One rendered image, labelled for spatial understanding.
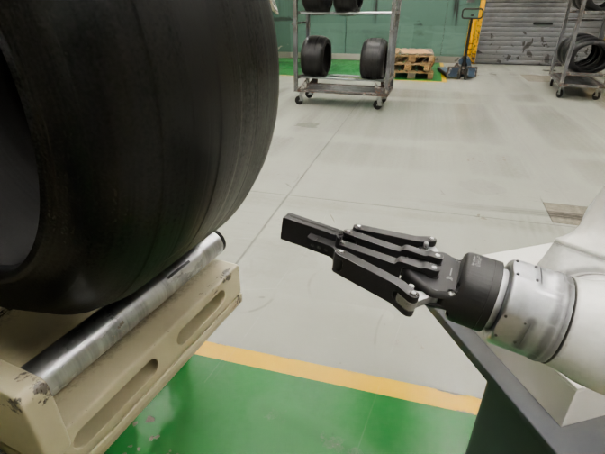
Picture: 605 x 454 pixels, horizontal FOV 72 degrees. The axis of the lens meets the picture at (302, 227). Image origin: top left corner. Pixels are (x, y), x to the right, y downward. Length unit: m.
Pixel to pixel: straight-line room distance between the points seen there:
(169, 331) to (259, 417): 1.01
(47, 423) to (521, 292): 0.45
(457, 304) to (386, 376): 1.30
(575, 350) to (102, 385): 0.49
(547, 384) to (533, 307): 0.41
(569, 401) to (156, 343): 0.62
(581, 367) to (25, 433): 0.51
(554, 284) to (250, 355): 1.45
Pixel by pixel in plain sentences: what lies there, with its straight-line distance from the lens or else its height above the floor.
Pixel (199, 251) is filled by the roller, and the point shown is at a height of 0.92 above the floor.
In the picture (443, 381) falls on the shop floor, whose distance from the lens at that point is 1.76.
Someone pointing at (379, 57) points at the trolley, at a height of 0.66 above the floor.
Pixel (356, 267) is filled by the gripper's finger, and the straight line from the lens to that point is 0.43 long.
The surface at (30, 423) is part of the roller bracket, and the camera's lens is 0.48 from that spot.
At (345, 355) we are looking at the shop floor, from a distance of 1.77.
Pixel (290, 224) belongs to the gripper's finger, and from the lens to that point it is 0.48.
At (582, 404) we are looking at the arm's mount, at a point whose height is 0.70.
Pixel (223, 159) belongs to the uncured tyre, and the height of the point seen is 1.11.
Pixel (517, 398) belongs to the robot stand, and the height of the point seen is 0.65.
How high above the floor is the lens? 1.25
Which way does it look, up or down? 28 degrees down
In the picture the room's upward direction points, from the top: straight up
